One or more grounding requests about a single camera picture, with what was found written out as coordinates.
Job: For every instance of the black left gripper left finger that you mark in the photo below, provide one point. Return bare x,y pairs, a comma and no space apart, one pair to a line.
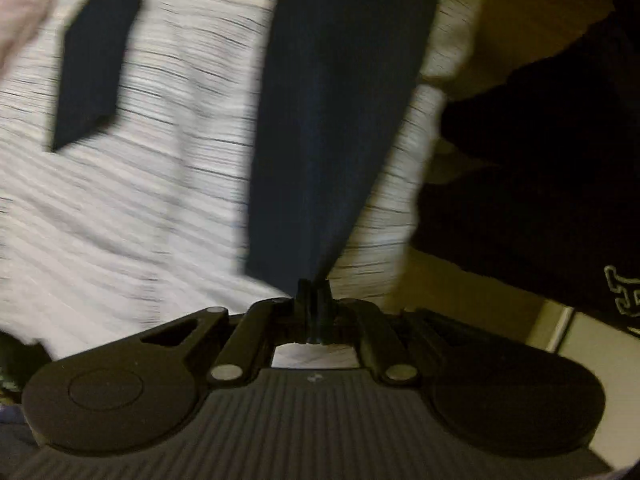
264,327

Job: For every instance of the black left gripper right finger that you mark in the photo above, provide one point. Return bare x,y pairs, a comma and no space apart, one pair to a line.
369,331

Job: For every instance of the dark navy garment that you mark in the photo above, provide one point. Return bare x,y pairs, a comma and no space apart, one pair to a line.
271,122

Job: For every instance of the white striped bedspread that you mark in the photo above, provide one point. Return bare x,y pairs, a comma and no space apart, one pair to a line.
144,222

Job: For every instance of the white cabinet front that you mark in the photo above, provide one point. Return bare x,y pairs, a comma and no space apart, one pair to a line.
609,358

